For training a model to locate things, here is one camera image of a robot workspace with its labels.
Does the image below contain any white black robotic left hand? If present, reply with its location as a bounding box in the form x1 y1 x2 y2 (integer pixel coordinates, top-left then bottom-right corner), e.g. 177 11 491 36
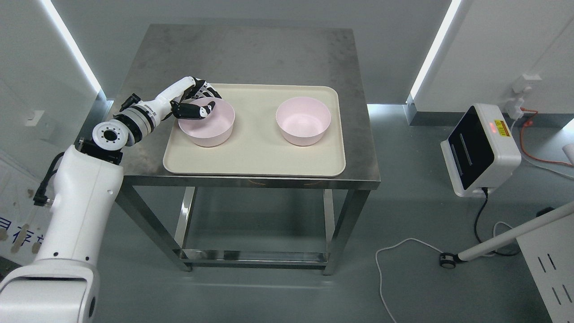
145 76 221 119

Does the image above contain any pink bowl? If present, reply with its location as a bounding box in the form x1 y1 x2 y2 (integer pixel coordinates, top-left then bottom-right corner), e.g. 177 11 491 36
275 96 332 147
178 97 235 147

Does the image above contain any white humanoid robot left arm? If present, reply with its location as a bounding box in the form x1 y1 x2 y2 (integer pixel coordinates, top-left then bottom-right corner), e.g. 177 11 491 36
1 94 171 323

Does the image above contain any stainless steel table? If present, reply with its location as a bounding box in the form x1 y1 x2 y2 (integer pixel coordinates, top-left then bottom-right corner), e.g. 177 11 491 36
109 24 381 276

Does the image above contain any beige plastic tray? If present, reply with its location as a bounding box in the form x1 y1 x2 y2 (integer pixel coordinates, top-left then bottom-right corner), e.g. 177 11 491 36
163 83 346 178

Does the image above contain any white sign with blue characters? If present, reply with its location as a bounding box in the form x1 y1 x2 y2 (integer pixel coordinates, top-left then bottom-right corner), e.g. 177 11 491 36
0 160 51 265

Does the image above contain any white black box device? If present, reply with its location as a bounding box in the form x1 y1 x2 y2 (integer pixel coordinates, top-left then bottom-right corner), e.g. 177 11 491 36
440 104 522 197

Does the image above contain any white stand leg with caster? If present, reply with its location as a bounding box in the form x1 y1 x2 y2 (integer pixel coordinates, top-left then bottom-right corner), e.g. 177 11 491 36
439 201 574 269

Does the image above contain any white perforated panel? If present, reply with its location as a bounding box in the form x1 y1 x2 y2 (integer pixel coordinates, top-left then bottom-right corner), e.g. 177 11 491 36
517 215 574 323

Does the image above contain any black power cable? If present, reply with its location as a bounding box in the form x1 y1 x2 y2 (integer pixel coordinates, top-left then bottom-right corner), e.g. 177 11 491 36
474 188 521 256

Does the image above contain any white floor cable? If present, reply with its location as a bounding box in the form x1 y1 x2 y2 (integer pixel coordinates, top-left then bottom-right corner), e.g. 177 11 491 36
375 221 514 323

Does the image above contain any white wall socket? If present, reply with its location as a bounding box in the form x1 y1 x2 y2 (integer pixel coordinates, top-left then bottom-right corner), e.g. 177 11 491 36
504 74 543 121

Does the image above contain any orange cable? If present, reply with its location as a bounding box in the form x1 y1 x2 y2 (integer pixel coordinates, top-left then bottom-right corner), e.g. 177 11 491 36
520 109 574 167

